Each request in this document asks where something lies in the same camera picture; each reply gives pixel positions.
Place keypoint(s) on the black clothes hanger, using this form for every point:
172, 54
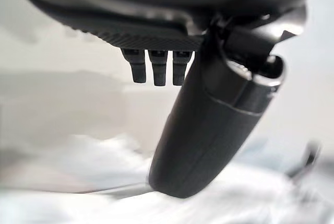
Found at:
306, 160

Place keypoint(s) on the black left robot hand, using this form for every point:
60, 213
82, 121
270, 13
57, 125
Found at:
198, 135

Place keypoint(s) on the white garment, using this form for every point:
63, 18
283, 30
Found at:
104, 182

